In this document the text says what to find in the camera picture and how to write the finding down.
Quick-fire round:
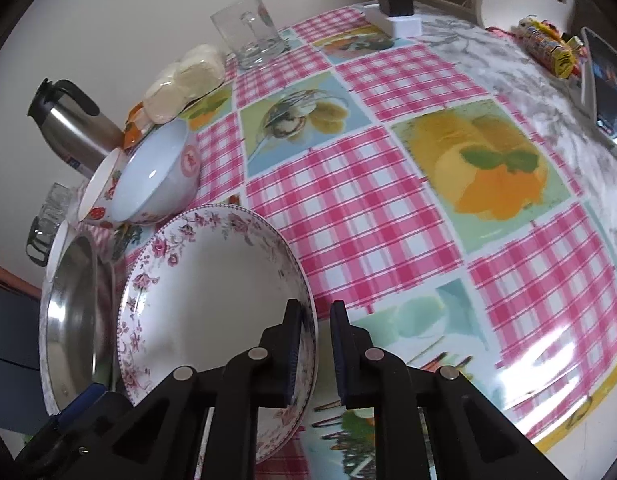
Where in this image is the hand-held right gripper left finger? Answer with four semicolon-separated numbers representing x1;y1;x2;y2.
96;299;319;480

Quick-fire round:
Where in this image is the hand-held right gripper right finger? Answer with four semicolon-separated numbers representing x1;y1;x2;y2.
329;300;564;480

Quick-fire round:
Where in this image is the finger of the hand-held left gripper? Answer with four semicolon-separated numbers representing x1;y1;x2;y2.
13;382;139;480

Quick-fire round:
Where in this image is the floral rim white plate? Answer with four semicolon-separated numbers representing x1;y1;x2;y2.
117;204;319;465

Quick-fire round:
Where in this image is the strawberry print bowl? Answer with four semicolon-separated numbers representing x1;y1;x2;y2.
77;149;134;228

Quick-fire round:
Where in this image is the dark wooden-edged furniture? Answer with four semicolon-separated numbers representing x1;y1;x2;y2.
0;260;52;436

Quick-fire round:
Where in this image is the pink checked fruit tablecloth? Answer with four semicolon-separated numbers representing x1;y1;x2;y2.
108;2;617;480

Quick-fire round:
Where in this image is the small clear glass cup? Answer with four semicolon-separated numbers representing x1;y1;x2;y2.
42;182;79;223

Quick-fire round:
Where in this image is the pale blue white bowl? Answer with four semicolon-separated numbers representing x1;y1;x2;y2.
108;120;200;225

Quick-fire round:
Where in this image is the stainless steel thermos jug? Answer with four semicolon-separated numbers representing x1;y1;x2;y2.
27;78;125;178

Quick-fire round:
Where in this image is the orange snack packet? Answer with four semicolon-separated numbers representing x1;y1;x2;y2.
122;102;156;148

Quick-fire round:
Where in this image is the bag of steamed buns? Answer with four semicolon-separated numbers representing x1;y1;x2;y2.
141;45;226;125

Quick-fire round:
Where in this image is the clear glass mug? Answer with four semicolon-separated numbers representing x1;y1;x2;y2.
211;0;288;71

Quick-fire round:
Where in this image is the white power strip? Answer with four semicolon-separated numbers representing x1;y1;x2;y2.
361;4;421;38

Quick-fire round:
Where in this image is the colourful snack packet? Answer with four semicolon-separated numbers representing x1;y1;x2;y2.
518;16;586;81

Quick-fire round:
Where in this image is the smartphone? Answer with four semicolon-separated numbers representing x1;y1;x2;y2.
581;26;617;137

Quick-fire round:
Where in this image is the glass teapot with black handle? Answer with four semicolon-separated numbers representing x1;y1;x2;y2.
24;212;64;267

